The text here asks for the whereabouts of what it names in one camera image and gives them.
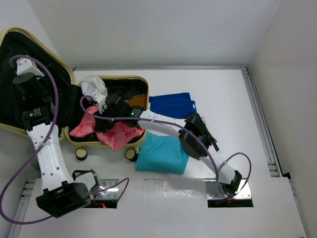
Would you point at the black pouch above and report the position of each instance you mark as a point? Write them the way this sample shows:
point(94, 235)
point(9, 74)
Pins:
point(211, 140)

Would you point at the pink patterned garment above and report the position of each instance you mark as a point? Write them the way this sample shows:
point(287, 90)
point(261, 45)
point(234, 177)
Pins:
point(117, 137)

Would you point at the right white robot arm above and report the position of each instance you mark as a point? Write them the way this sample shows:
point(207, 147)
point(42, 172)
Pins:
point(195, 139)

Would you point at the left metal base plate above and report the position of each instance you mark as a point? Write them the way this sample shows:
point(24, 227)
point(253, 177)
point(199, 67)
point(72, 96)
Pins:
point(105, 190)

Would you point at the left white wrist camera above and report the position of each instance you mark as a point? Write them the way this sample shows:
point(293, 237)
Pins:
point(25, 65)

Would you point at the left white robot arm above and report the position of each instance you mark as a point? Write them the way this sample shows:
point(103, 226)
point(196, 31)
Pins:
point(61, 193)

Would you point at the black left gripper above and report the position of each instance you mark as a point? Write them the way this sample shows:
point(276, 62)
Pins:
point(46, 81)

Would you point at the grey aluminium table rail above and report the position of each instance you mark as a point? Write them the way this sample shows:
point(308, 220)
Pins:
point(159, 67)

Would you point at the metal base plate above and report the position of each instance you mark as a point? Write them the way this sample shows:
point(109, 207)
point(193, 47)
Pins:
point(105, 190)
point(216, 192)

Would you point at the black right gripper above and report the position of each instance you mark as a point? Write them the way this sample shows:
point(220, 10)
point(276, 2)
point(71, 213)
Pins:
point(102, 125)

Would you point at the turquoise shirt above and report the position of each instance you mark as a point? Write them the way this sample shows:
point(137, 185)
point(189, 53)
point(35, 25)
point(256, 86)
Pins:
point(161, 154)

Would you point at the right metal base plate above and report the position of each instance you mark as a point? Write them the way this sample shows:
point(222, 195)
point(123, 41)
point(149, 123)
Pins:
point(216, 192)

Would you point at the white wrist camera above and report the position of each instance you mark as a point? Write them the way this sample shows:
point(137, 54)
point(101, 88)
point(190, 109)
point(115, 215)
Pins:
point(101, 102)
point(25, 65)

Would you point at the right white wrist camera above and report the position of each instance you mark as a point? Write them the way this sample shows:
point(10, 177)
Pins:
point(101, 102)

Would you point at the white drawstring bag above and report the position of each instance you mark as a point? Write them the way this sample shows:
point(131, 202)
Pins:
point(92, 85)

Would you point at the royal blue towel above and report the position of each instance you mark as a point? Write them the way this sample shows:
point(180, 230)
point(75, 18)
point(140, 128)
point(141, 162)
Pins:
point(178, 106)

